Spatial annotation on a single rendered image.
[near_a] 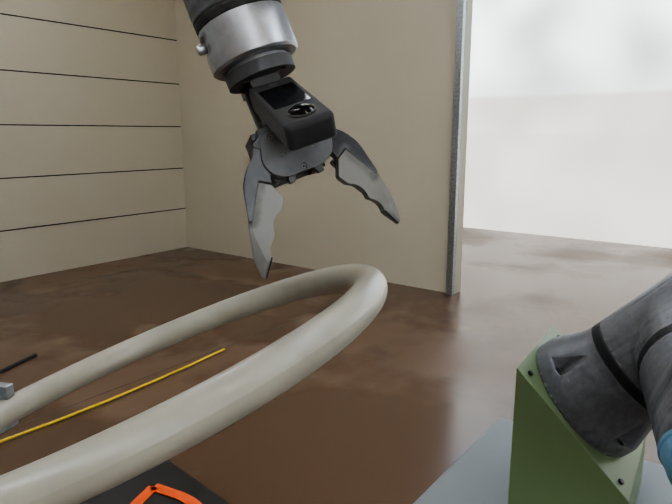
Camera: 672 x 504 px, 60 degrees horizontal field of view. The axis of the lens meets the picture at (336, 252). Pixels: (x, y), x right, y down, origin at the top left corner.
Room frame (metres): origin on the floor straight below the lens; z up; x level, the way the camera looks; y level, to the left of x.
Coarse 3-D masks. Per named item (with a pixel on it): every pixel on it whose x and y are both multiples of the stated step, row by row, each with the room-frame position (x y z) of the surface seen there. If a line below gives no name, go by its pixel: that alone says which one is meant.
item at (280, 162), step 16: (256, 64) 0.58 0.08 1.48; (272, 64) 0.58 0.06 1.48; (288, 64) 0.59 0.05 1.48; (240, 80) 0.58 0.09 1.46; (256, 80) 0.60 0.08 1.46; (272, 80) 0.60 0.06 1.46; (256, 144) 0.57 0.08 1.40; (272, 144) 0.57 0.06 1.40; (320, 144) 0.58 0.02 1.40; (272, 160) 0.57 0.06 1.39; (288, 160) 0.57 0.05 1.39; (304, 160) 0.57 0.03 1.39; (320, 160) 0.58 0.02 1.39; (272, 176) 0.58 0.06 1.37; (288, 176) 0.57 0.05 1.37
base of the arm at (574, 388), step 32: (544, 352) 0.82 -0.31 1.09; (576, 352) 0.78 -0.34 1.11; (608, 352) 0.75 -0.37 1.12; (544, 384) 0.78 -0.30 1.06; (576, 384) 0.75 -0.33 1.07; (608, 384) 0.74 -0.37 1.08; (576, 416) 0.74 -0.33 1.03; (608, 416) 0.73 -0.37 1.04; (640, 416) 0.73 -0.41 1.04; (608, 448) 0.73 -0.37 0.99
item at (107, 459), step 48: (288, 288) 0.68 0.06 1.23; (336, 288) 0.61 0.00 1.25; (384, 288) 0.47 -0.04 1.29; (144, 336) 0.71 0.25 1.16; (192, 336) 0.73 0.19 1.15; (288, 336) 0.35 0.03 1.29; (336, 336) 0.37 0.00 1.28; (48, 384) 0.64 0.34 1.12; (240, 384) 0.31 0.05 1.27; (288, 384) 0.33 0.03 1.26; (144, 432) 0.29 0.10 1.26; (192, 432) 0.29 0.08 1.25; (0, 480) 0.27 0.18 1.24; (48, 480) 0.27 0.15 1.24; (96, 480) 0.27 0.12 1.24
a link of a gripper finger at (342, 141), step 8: (336, 136) 0.59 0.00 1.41; (344, 136) 0.59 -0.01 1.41; (336, 144) 0.59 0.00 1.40; (344, 144) 0.59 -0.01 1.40; (352, 144) 0.59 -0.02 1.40; (336, 152) 0.59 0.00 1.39; (352, 152) 0.59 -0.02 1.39; (360, 152) 0.59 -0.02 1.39; (360, 160) 0.59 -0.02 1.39; (368, 160) 0.59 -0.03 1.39
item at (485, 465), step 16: (496, 432) 1.03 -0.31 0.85; (480, 448) 0.97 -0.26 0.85; (496, 448) 0.97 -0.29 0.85; (464, 464) 0.92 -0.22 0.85; (480, 464) 0.92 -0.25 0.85; (496, 464) 0.92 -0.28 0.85; (656, 464) 0.92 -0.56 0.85; (448, 480) 0.87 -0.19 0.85; (464, 480) 0.87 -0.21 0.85; (480, 480) 0.87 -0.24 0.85; (496, 480) 0.87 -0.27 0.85; (656, 480) 0.87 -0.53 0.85; (432, 496) 0.83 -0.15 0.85; (448, 496) 0.83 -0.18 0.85; (464, 496) 0.83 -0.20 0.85; (480, 496) 0.83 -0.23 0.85; (496, 496) 0.83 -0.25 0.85; (640, 496) 0.83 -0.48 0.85; (656, 496) 0.83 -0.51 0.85
